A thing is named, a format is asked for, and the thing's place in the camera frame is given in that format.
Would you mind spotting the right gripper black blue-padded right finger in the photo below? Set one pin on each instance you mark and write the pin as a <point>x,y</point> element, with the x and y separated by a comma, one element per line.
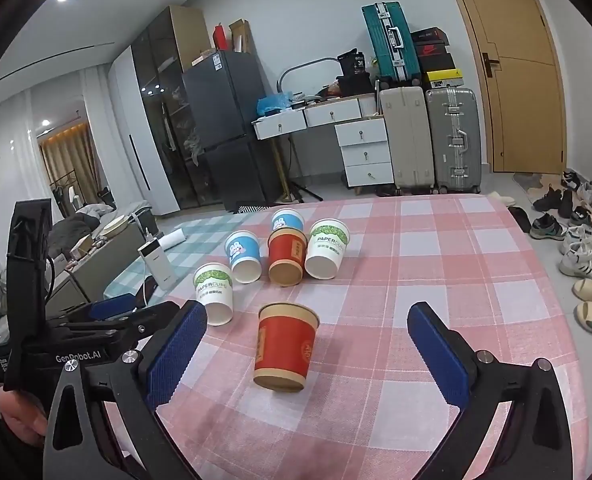
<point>535,441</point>

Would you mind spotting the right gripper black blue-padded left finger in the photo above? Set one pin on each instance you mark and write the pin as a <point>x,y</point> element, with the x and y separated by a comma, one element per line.
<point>81,442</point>

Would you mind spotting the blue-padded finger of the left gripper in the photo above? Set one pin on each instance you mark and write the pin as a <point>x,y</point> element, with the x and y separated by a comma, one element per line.
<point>109,308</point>

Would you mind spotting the red paper cup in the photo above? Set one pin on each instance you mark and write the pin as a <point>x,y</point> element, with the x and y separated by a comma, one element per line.
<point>286,335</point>
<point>287,248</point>

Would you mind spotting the green white paper cup left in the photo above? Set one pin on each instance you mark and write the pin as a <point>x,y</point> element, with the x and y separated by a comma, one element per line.
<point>213,285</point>

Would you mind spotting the green white paper cup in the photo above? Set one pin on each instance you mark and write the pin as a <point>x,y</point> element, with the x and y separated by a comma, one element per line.
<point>327,244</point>
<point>213,285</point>

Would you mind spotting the blue white paper cup front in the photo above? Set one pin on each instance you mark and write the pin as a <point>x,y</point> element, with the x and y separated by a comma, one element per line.
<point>243,251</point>

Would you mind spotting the blue white paper cup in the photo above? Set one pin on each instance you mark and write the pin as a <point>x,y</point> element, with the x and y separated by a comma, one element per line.
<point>287,218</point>
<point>243,251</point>

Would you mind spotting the blue white paper cup back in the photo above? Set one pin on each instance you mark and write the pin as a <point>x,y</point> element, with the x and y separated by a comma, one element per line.
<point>287,218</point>

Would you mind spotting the green white paper cup right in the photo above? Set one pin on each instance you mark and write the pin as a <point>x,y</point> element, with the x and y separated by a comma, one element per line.
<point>327,244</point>

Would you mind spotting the person's left hand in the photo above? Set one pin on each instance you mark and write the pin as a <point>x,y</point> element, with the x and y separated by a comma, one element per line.
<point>25,418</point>

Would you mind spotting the white power bank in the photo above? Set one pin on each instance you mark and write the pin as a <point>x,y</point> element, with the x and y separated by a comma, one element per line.
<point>158,264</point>

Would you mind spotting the green checkered cloth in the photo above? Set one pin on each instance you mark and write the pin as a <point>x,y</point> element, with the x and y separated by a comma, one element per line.
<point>204,239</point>

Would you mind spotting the pink checkered tablecloth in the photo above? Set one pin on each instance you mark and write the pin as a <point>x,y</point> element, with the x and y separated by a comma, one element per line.
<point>370,409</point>

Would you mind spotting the white striped sneaker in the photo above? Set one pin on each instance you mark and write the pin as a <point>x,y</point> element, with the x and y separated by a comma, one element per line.
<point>576,263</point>

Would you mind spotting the black sneaker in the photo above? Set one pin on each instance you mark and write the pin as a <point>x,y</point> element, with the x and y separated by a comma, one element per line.
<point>547,227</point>

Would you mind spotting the black refrigerator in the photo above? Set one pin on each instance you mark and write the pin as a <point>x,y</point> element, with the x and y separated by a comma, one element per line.
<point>223,92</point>

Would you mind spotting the dark glass cabinet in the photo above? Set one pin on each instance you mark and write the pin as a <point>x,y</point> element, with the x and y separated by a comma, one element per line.
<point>161,54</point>

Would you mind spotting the blue plastic bag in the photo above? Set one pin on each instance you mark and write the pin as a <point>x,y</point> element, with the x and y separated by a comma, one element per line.
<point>274,104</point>

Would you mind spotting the red box on fridge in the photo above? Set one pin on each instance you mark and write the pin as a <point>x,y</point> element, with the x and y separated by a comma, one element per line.
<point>219,38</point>

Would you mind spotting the cardboard box on fridge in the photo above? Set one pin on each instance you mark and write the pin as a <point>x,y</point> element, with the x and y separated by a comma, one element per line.
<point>242,41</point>

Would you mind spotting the white desk with drawers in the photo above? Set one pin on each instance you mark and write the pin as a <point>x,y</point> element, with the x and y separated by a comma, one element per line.
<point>360,131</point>

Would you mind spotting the black bag on desk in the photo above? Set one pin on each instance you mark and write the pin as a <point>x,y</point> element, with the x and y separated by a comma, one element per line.
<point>355,79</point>

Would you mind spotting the silver suitcase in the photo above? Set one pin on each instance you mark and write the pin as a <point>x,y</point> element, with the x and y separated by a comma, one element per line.
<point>455,132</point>

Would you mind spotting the beige suitcase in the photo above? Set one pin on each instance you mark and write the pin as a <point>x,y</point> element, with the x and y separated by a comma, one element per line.
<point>409,137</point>

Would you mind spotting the wooden door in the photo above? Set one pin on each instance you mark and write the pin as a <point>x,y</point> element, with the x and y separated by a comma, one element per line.
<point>519,78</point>

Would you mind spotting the yellow box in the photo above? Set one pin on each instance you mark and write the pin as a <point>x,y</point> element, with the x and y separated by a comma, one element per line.
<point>450,78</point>

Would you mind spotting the teal suitcase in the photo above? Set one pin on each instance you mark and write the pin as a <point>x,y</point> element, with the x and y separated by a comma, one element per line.
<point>392,43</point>

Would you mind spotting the black shoe boxes stack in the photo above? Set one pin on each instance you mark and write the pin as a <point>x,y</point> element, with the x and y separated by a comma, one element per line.
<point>431,47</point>

